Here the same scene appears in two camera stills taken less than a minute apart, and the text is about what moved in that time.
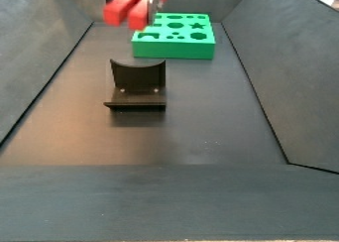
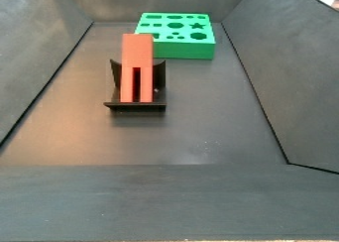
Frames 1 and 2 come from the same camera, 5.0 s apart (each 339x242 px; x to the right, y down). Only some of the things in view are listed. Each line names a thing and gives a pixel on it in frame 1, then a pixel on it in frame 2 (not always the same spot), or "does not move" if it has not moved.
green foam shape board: x=178 y=35 does not move
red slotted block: x=131 y=3 → x=137 y=57
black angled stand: x=139 y=86 does not move
